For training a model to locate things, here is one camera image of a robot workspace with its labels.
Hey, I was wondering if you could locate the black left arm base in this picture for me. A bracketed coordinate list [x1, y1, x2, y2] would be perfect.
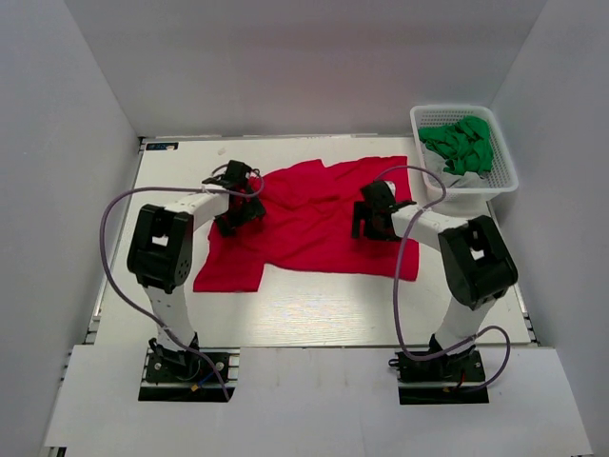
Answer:
[138, 338, 240, 403]

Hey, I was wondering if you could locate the grey t shirt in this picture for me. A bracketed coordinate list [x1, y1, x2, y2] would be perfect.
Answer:
[422, 148, 486, 189]

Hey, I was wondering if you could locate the green t shirt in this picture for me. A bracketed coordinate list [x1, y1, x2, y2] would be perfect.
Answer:
[418, 116, 494, 176]

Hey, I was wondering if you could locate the white plastic basket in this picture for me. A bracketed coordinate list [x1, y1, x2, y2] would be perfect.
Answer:
[410, 105, 519, 204]

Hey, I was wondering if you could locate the red t shirt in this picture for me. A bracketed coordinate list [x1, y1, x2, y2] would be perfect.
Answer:
[193, 155, 420, 292]

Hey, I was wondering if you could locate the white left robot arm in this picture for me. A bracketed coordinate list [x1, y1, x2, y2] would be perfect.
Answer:
[127, 160, 265, 380]

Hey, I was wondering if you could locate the blue table label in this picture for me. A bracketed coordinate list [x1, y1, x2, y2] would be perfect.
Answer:
[146, 142, 179, 151]

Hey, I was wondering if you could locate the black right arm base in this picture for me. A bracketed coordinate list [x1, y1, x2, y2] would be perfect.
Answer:
[388, 349, 489, 406]

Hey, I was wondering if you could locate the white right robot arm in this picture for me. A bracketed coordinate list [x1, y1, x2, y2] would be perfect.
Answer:
[352, 180, 519, 380]

